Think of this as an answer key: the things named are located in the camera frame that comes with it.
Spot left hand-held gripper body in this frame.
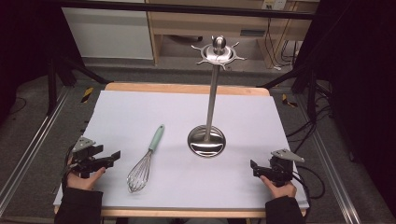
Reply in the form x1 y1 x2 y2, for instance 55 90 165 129
71 136 105 180

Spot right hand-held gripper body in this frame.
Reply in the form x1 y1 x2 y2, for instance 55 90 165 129
268 148 305 188

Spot person's right hand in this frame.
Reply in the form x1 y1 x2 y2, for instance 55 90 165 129
259 175 298 200

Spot person's left hand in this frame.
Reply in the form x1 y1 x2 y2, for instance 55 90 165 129
66 157 107 191

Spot yellow black floor tape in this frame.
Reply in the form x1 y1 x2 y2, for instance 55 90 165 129
80 86 94 104
281 92 298 109

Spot white table mat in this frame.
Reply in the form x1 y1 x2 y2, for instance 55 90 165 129
52 90 310 210

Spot steel utensil stand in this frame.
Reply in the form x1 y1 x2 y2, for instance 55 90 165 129
187 35 248 159

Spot black stand leg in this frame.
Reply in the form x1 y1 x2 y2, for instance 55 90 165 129
256 63 318 122
46 55 110 117

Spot white cabinet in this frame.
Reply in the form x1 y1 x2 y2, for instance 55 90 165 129
61 7 154 61

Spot wooden desk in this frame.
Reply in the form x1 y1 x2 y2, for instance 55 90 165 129
145 0 320 68

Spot white power strip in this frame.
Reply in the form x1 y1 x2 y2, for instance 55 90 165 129
262 0 287 11

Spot whisk with green handle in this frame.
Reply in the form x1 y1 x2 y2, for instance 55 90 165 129
126 123 165 194

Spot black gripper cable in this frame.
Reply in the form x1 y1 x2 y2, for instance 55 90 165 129
291 164 327 201

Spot metal floor rail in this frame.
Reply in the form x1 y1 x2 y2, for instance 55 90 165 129
0 87 73 217
295 92 362 224

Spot black floor cables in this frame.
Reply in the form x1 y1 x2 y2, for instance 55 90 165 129
285 88 333 154

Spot black cables under desk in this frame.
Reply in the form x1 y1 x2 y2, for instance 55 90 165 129
264 17 302 71

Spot black frame bar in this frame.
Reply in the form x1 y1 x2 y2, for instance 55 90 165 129
46 0 316 21

